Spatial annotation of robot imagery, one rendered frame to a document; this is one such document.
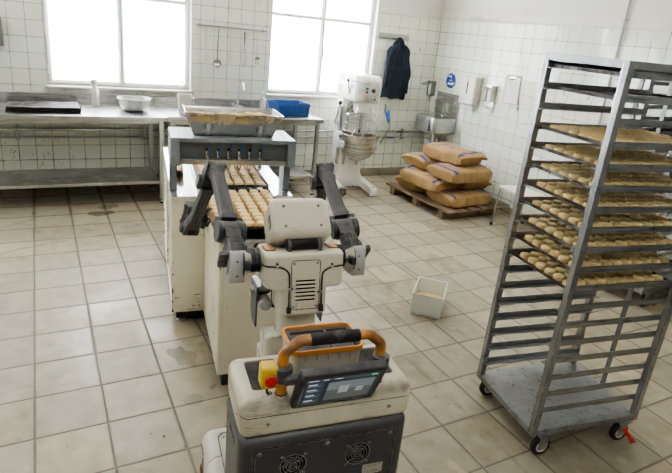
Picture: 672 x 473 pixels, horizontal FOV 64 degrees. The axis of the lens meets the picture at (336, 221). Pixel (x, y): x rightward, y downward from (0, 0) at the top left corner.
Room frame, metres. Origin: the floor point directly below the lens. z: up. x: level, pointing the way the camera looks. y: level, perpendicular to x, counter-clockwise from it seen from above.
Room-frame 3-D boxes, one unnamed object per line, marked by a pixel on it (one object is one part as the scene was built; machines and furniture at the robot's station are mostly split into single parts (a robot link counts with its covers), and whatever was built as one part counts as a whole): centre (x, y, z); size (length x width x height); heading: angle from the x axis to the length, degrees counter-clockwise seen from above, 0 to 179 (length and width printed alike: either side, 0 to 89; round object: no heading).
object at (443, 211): (6.26, -1.23, 0.06); 1.20 x 0.80 x 0.11; 32
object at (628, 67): (2.11, -1.02, 0.97); 0.03 x 0.03 x 1.70; 20
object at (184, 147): (3.22, 0.68, 1.01); 0.72 x 0.33 x 0.34; 111
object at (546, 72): (2.54, -0.87, 0.97); 0.03 x 0.03 x 1.70; 20
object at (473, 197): (6.01, -1.39, 0.19); 0.72 x 0.42 x 0.15; 124
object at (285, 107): (6.23, 0.66, 0.95); 0.40 x 0.30 x 0.14; 122
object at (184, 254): (3.67, 0.84, 0.42); 1.28 x 0.72 x 0.84; 21
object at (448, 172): (6.01, -1.36, 0.47); 0.72 x 0.42 x 0.17; 125
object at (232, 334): (2.75, 0.50, 0.45); 0.70 x 0.34 x 0.90; 21
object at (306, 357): (1.46, 0.01, 0.87); 0.23 x 0.15 x 0.11; 111
